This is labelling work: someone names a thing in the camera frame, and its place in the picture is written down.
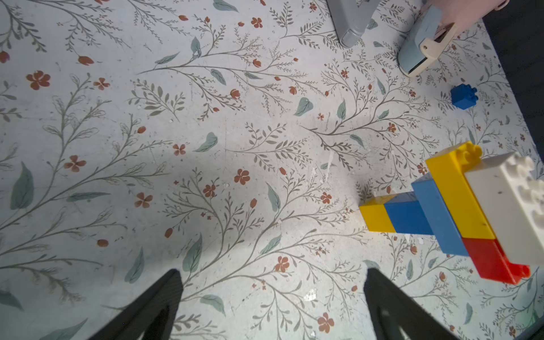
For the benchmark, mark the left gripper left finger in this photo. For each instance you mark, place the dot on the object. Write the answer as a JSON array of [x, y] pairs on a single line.
[[151, 315]]

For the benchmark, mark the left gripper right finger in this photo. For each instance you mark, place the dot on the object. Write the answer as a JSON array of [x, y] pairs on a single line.
[[395, 315]]

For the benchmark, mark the long light blue lego brick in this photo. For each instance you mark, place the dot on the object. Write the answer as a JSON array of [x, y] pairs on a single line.
[[438, 216]]

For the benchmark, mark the small yellow lego brick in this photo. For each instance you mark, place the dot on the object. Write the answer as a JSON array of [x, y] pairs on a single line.
[[376, 216]]

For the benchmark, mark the red lego brick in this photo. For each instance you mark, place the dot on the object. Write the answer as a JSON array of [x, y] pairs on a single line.
[[491, 262]]

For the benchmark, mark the white lego brick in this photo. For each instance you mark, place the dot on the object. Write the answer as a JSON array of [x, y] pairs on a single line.
[[512, 201]]

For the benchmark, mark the small dark blue lego brick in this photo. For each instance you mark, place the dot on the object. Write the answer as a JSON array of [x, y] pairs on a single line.
[[407, 216]]

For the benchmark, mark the yellow long lego brick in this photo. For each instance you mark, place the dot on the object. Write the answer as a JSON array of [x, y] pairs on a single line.
[[448, 168]]

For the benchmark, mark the floral table mat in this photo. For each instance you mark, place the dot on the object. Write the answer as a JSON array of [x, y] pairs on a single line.
[[234, 141]]

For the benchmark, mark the pink pen cup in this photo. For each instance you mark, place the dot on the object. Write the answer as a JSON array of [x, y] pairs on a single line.
[[464, 13]]

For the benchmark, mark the grey V-shaped bracket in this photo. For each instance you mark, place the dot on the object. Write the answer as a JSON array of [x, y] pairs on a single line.
[[351, 18]]

